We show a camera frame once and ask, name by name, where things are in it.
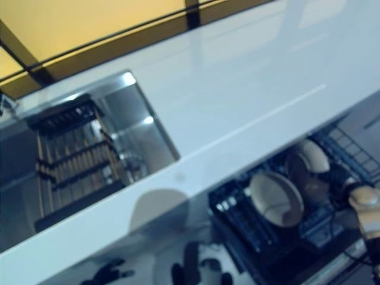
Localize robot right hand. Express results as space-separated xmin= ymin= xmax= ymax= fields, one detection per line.
xmin=326 ymin=163 xmax=362 ymax=207

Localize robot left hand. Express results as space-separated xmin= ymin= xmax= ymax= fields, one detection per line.
xmin=82 ymin=258 xmax=136 ymax=285

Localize cream ceramic plate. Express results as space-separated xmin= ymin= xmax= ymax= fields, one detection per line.
xmin=284 ymin=139 xmax=332 ymax=206
xmin=248 ymin=171 xmax=305 ymax=229

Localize black built-in dishwasher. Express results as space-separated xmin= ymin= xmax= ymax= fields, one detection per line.
xmin=207 ymin=117 xmax=380 ymax=285

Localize white cabinet door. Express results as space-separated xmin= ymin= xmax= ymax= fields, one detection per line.
xmin=38 ymin=195 xmax=247 ymax=285

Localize black sink drying rack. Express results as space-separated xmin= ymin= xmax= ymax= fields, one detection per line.
xmin=27 ymin=94 xmax=129 ymax=233

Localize stainless steel sink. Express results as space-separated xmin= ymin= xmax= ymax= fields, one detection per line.
xmin=0 ymin=70 xmax=181 ymax=254

